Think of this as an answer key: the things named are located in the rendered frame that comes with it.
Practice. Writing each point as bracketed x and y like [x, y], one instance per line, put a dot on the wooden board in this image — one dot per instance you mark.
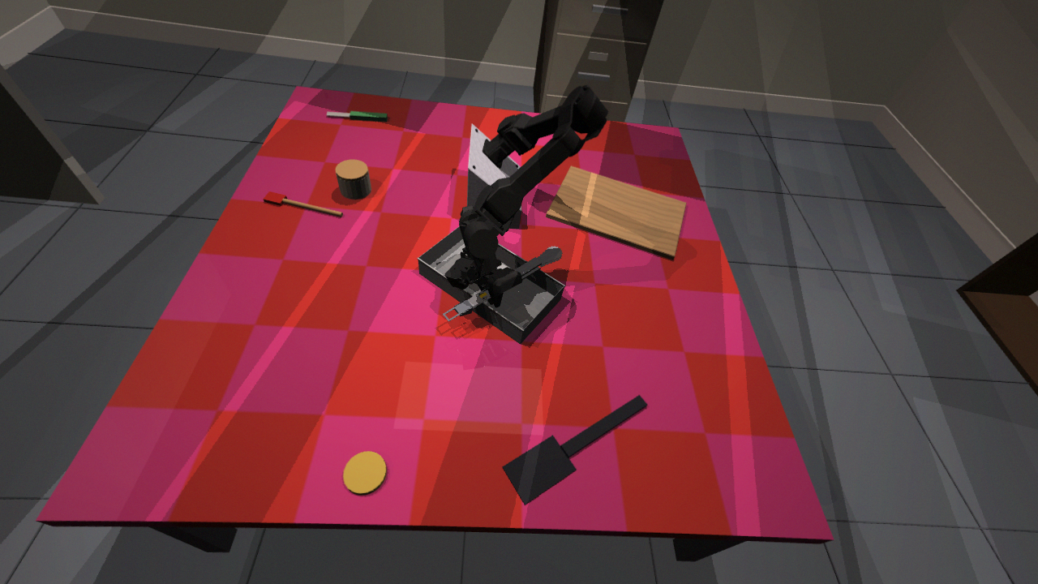
[630, 215]

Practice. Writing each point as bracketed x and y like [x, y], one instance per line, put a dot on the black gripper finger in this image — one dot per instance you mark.
[480, 281]
[496, 298]

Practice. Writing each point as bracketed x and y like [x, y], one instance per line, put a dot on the dark grey cylinder with tan lid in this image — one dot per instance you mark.
[353, 179]

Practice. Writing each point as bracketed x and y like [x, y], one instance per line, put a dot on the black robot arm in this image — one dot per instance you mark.
[498, 203]

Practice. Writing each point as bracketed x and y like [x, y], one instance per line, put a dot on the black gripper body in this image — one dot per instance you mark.
[499, 280]

